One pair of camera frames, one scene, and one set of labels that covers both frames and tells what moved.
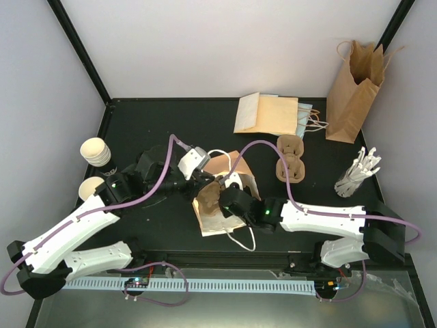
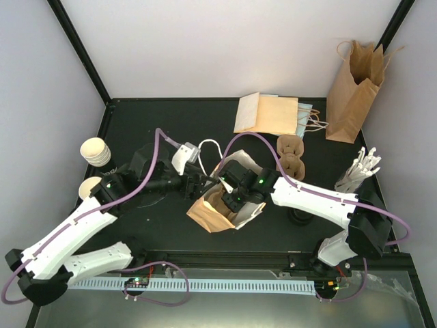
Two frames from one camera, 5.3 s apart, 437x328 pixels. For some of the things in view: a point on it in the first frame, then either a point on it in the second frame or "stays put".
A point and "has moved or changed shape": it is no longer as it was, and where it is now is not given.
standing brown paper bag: (354, 88) stays put
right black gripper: (226, 212) → (235, 206)
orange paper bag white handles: (207, 203) has moved or changed shape
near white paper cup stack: (87, 186) stays put
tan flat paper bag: (267, 115) stays put
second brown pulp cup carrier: (293, 147) stays put
